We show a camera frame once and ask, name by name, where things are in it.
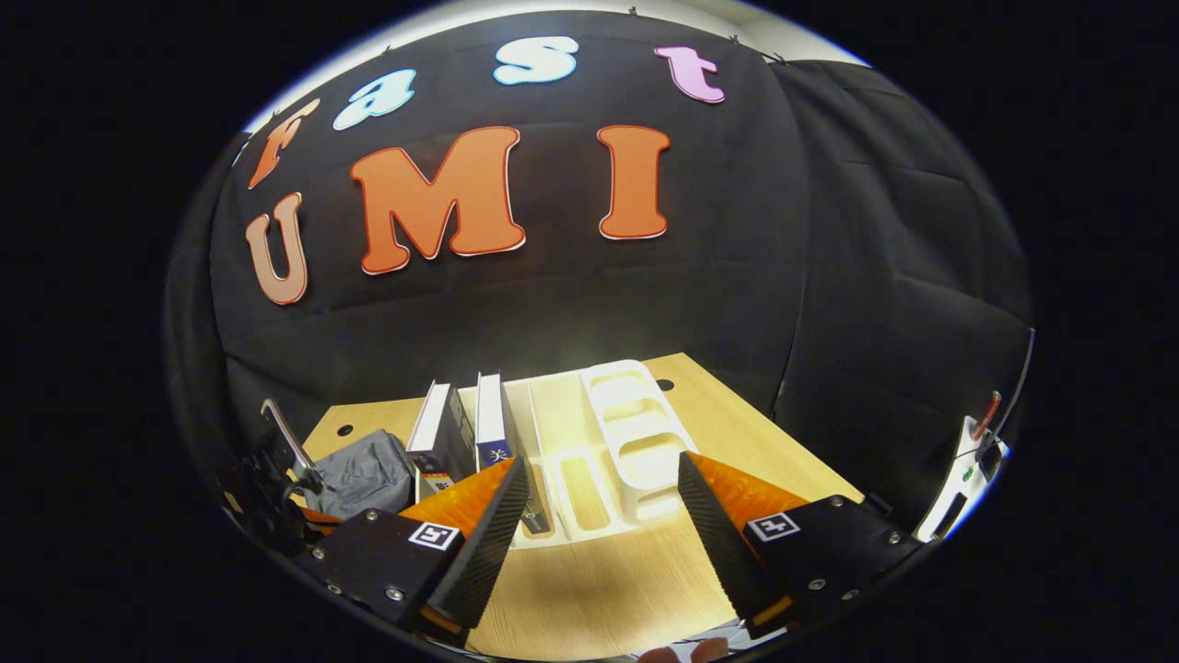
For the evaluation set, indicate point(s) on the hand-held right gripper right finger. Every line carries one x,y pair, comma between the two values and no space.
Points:
718,543

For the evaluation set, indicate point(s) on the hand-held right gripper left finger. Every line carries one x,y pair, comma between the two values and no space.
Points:
484,543

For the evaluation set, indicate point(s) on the grey schoolbag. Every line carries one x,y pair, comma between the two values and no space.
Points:
364,474

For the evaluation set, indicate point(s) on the white portrait cover book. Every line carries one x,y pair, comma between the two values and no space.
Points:
451,433

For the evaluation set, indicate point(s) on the blue spine book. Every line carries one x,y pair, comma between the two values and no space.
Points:
493,414

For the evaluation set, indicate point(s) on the white bookshelf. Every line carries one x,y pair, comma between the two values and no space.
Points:
636,433

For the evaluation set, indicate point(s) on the white control box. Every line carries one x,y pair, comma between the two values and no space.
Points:
958,479

